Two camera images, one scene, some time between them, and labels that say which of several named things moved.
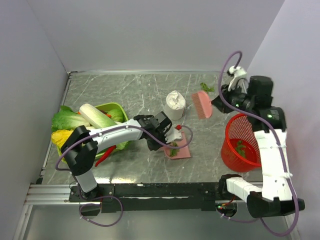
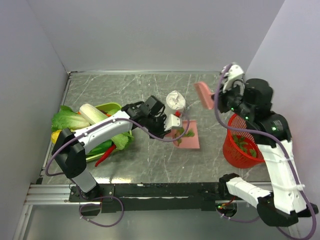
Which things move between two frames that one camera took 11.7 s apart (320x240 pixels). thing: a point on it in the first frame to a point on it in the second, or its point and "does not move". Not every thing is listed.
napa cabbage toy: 95,116 does not move
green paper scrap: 173,152 to 180,131
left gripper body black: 160,135 to 156,125
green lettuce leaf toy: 66,118 does not move
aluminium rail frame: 52,194 does not move
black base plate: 117,198 does not move
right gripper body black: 234,98 does not move
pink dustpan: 183,153 to 187,142
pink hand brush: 203,104 to 205,94
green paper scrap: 204,86 to 190,133
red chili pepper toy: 106,154 does not move
